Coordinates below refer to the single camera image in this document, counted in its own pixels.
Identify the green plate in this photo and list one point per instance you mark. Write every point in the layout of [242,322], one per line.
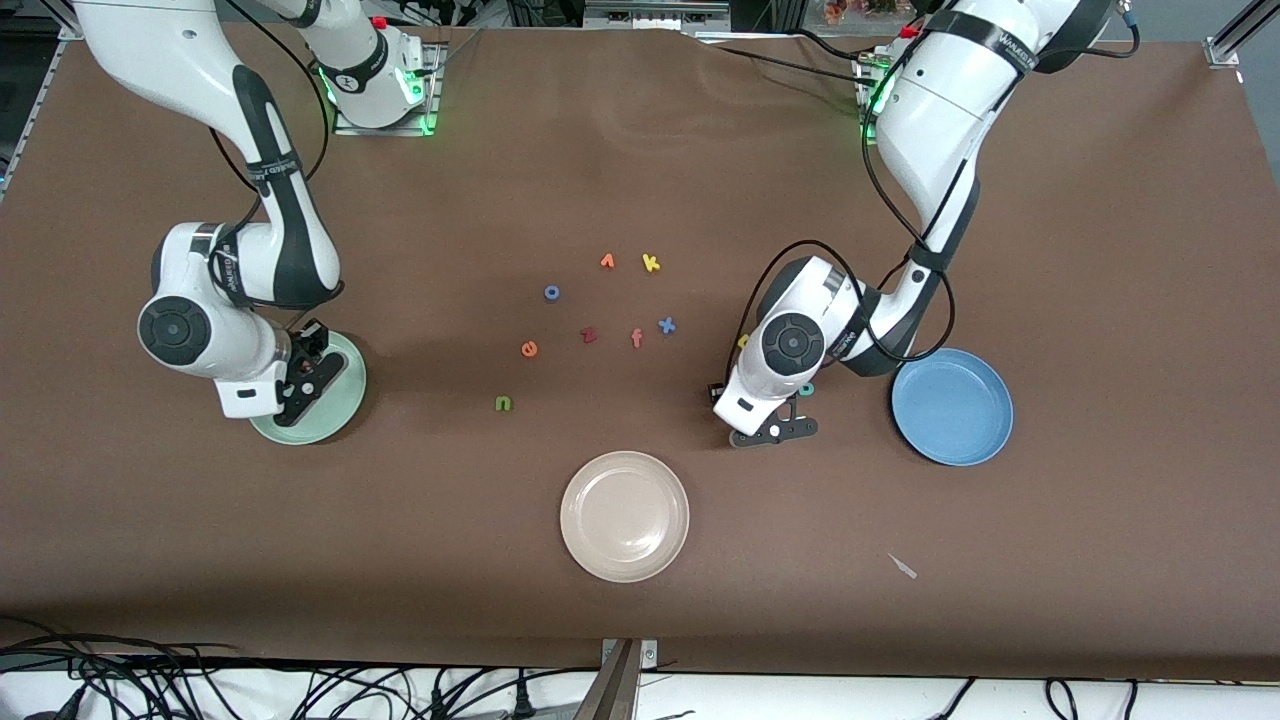
[300,432]

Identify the silver table edge bracket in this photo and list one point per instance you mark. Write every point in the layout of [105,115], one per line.
[648,653]

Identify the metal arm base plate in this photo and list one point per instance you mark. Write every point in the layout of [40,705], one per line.
[385,131]
[866,141]

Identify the aluminium frame profile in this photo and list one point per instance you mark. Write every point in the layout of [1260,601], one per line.
[655,12]

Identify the beige plate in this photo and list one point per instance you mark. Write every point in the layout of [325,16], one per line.
[624,517]

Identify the yellow foam letter k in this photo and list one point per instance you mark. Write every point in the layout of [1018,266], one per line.
[651,263]

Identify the aluminium table frame rail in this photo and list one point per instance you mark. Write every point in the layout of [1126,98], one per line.
[62,25]
[1235,40]

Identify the grey metal bar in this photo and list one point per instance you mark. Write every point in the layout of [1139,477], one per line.
[612,690]

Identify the colourful background objects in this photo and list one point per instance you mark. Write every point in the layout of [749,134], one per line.
[840,12]

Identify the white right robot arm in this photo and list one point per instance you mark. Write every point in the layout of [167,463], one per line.
[200,60]

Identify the blue plate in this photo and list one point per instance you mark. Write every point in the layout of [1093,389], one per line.
[960,420]

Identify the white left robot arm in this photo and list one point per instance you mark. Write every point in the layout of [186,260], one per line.
[940,110]

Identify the small white paper scrap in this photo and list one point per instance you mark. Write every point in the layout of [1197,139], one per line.
[903,566]

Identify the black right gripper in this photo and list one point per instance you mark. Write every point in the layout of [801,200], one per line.
[303,357]

